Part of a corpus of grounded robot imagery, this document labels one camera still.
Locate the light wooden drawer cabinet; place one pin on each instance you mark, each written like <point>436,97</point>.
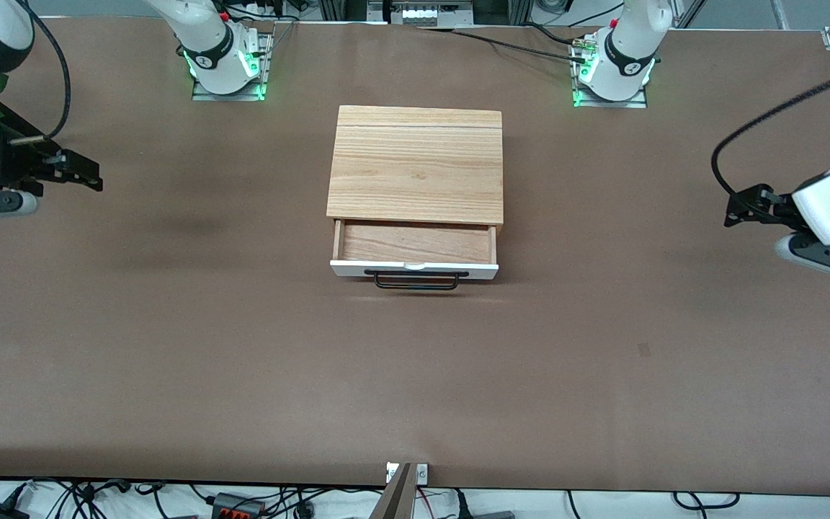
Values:
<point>415,166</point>

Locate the white-fronted wooden drawer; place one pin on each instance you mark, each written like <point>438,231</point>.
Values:
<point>415,245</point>

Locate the brown wooden plank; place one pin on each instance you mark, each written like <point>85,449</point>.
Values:
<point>397,501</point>

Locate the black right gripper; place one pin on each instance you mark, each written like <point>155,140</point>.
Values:
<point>14,162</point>

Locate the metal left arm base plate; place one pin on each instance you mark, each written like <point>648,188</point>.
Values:
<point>609,104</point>

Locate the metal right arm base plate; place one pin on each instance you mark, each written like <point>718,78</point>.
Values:
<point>231,96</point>

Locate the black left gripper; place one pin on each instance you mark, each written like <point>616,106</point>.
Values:
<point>773,207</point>

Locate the white power strip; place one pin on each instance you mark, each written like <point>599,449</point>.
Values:
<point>415,13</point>

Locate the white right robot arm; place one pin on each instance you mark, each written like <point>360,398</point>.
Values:
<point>206,43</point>

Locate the black and red connector box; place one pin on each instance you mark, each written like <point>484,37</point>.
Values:
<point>238,508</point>

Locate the small metal bracket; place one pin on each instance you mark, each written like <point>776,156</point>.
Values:
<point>423,473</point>

